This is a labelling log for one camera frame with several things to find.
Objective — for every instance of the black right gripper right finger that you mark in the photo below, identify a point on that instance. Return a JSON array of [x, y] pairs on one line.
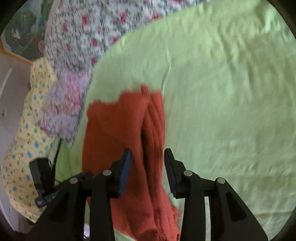
[[175, 172]]

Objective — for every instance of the gold framed landscape painting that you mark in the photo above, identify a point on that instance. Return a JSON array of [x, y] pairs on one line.
[[23, 36]]

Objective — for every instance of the light green bed sheet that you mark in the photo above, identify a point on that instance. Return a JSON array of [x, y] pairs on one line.
[[226, 71]]

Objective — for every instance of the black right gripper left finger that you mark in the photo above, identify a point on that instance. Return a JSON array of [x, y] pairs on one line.
[[119, 174]]

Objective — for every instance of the yellow floral pillow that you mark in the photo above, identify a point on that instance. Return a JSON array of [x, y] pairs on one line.
[[29, 143]]

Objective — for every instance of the white red floral duvet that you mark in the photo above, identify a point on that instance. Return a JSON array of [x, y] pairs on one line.
[[80, 32]]

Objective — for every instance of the lilac pink floral pillow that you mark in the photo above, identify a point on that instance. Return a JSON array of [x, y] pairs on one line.
[[63, 104]]

